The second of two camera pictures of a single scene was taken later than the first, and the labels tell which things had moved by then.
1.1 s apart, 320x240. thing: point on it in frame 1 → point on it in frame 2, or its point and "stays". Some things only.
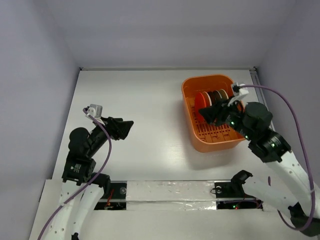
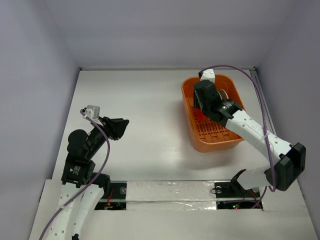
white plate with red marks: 224,95 stays
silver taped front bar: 170,195 stays
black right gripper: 221,114 → 198,100
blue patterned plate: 219,97 stays
